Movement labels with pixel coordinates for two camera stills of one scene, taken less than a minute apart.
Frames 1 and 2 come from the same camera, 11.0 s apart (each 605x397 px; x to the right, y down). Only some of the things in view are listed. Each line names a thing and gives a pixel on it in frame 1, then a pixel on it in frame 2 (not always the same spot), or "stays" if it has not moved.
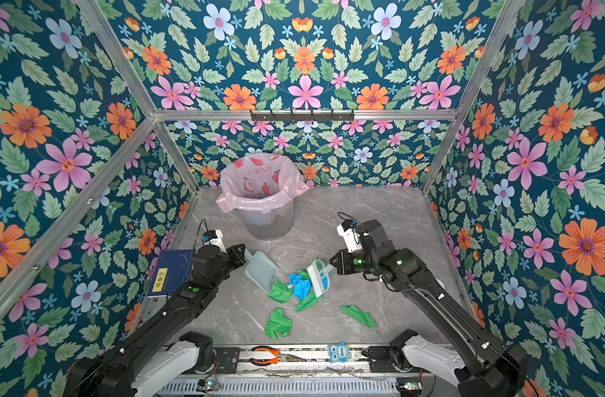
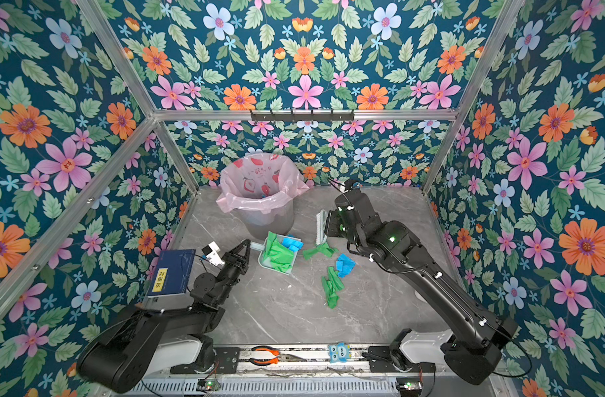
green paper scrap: [305, 275] → [323, 249]
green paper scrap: [307, 302] → [331, 287]
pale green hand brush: [318, 276] → [321, 222]
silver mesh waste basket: [272, 225] stays
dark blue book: [171, 270] stays
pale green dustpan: [259, 270] → [278, 252]
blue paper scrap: [302, 288] → [293, 245]
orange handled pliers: [269, 362] stays
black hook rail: [302, 117] stays
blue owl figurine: [340, 352] stays
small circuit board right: [411, 385] stays
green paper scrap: [280, 292] → [280, 255]
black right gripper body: [354, 262] → [336, 227]
